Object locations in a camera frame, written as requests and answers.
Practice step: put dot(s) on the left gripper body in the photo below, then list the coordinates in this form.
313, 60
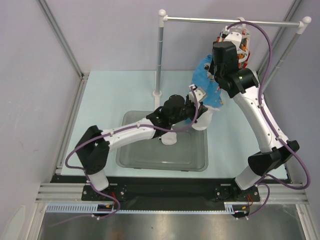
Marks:
190, 109

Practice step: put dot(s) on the white round peg hanger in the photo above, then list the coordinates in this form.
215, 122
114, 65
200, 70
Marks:
243, 52

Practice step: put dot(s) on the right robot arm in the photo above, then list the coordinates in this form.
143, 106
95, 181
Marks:
242, 86

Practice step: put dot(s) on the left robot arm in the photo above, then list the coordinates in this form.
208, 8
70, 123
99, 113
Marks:
95, 145

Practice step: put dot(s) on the blue space-print cloth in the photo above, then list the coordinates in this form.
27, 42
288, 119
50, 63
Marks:
204, 79

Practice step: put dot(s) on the clear plastic bin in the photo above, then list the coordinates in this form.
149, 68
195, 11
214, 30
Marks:
189, 153

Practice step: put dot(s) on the white metal drying rack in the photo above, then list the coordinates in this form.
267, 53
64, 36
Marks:
163, 18

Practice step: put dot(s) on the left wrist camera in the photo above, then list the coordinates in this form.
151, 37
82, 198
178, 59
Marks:
196, 94

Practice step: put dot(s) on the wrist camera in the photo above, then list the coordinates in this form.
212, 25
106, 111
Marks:
235, 38
196, 94

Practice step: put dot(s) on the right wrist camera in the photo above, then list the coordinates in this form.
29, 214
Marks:
235, 38

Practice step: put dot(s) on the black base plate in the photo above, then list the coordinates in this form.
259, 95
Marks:
146, 194

